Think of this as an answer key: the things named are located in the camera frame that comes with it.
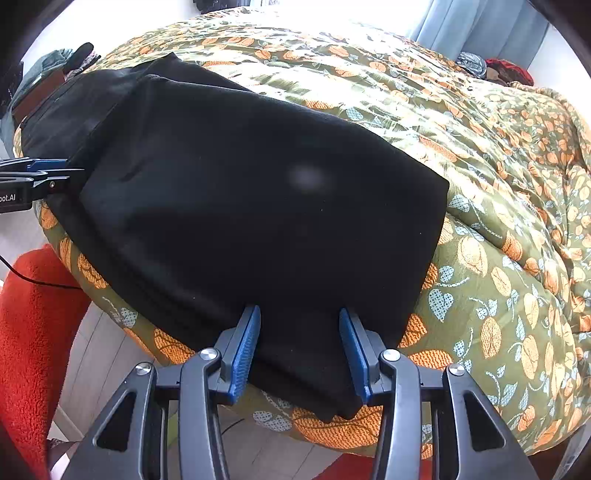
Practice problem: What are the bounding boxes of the red clothes pile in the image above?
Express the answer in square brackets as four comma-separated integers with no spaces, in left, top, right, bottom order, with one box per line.
[485,58,535,88]

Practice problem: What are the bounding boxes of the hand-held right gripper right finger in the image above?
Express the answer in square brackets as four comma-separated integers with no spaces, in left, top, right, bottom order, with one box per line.
[339,308,539,480]

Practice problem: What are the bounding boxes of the brown nightstand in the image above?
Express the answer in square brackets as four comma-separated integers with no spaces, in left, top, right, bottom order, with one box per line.
[13,69,66,123]

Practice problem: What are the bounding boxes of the blue curtain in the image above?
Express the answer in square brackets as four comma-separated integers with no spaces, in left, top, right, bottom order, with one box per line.
[406,0,551,48]

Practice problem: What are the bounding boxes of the grey-green clothes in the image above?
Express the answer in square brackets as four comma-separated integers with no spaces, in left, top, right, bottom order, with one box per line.
[9,48,72,109]

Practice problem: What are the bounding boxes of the person's red fleece garment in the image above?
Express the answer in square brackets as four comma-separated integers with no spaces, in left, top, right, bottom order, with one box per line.
[0,244,93,480]

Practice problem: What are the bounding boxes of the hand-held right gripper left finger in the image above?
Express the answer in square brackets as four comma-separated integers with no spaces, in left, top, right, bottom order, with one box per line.
[60,305,262,480]

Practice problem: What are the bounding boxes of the black pants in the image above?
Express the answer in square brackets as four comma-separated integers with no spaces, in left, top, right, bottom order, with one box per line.
[21,52,451,423]

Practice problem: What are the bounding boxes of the black cable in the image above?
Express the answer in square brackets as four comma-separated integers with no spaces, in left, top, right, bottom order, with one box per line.
[0,255,81,291]

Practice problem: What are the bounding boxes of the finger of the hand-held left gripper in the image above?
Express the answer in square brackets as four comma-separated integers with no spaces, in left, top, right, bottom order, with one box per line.
[0,158,71,174]
[0,168,86,200]

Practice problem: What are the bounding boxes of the shiny blue-grey jacket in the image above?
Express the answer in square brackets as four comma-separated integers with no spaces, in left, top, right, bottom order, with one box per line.
[456,51,488,78]

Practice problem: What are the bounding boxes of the green orange floral blanket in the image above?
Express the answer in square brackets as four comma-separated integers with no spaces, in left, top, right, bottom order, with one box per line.
[13,7,591,459]

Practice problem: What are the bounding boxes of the black fuzzy item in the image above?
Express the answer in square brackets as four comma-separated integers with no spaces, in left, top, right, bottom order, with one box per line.
[64,42,96,75]

